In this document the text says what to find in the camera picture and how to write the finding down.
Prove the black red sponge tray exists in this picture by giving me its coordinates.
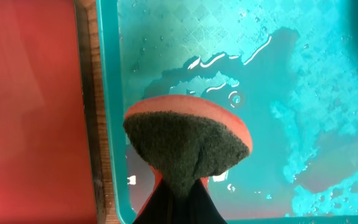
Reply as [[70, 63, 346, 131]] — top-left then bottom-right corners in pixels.
[[0, 0, 96, 223]]

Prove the teal plastic tray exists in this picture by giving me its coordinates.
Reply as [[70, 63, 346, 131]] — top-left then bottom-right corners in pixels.
[[96, 0, 358, 223]]

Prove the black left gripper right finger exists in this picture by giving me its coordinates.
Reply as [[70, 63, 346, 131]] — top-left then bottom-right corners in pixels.
[[181, 179, 227, 224]]

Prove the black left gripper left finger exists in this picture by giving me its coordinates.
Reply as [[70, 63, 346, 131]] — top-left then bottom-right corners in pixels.
[[133, 180, 175, 224]]

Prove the red green sponge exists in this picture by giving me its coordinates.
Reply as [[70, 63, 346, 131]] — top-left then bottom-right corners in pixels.
[[123, 95, 252, 198]]

